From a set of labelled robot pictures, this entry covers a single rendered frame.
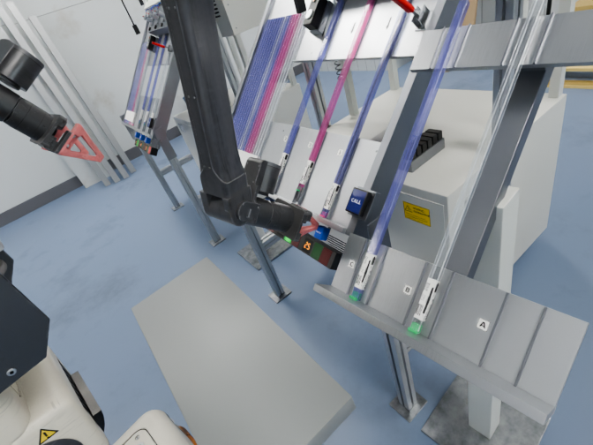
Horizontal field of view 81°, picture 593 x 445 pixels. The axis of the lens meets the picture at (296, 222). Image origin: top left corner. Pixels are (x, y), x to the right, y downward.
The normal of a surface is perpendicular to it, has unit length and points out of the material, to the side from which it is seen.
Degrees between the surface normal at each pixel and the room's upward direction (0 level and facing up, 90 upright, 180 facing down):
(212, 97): 99
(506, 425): 0
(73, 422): 90
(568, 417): 0
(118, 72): 90
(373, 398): 0
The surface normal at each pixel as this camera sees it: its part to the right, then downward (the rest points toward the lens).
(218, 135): 0.80, 0.29
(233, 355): -0.29, -0.78
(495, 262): -0.70, 0.57
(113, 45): 0.59, 0.32
